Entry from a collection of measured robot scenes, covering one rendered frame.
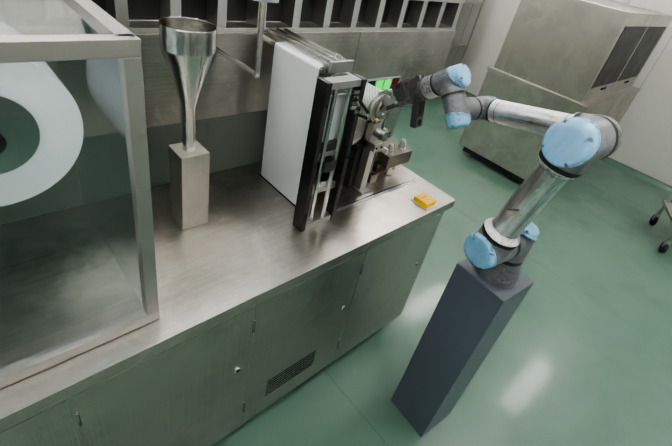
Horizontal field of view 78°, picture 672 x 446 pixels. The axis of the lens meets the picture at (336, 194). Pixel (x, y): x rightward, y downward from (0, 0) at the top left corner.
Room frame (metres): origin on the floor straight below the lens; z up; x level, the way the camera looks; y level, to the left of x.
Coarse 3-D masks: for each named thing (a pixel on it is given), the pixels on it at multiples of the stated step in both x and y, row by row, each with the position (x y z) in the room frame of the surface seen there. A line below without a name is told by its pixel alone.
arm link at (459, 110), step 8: (448, 96) 1.29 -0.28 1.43; (456, 96) 1.29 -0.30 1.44; (464, 96) 1.30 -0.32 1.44; (448, 104) 1.28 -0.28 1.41; (456, 104) 1.27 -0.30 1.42; (464, 104) 1.28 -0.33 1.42; (472, 104) 1.30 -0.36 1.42; (448, 112) 1.27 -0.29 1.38; (456, 112) 1.26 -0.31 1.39; (464, 112) 1.26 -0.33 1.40; (472, 112) 1.29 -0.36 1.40; (448, 120) 1.27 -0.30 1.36; (456, 120) 1.25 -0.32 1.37; (464, 120) 1.25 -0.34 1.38; (456, 128) 1.29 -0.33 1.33
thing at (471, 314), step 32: (448, 288) 1.14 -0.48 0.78; (480, 288) 1.07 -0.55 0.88; (512, 288) 1.08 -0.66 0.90; (448, 320) 1.10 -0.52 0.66; (480, 320) 1.03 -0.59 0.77; (416, 352) 1.15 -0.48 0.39; (448, 352) 1.06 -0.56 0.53; (480, 352) 1.07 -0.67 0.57; (416, 384) 1.10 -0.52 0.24; (448, 384) 1.02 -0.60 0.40; (416, 416) 1.05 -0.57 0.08
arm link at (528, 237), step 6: (528, 228) 1.12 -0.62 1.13; (534, 228) 1.13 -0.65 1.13; (522, 234) 1.09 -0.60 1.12; (528, 234) 1.09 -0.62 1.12; (534, 234) 1.10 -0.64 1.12; (522, 240) 1.09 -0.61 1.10; (528, 240) 1.09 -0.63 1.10; (534, 240) 1.10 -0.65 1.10; (522, 246) 1.08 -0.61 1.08; (528, 246) 1.10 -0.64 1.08; (522, 252) 1.08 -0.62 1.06; (528, 252) 1.11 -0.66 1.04; (516, 258) 1.09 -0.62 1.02; (522, 258) 1.10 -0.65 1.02
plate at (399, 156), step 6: (390, 138) 1.77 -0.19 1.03; (384, 144) 1.70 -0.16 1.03; (396, 144) 1.73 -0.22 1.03; (396, 150) 1.66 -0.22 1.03; (402, 150) 1.68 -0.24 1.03; (408, 150) 1.69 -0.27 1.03; (384, 156) 1.60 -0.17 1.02; (390, 156) 1.59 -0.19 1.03; (396, 156) 1.62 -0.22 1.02; (402, 156) 1.65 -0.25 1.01; (408, 156) 1.69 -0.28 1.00; (378, 162) 1.61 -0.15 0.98; (384, 162) 1.59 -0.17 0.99; (390, 162) 1.60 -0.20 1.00; (396, 162) 1.63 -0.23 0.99; (402, 162) 1.67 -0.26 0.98
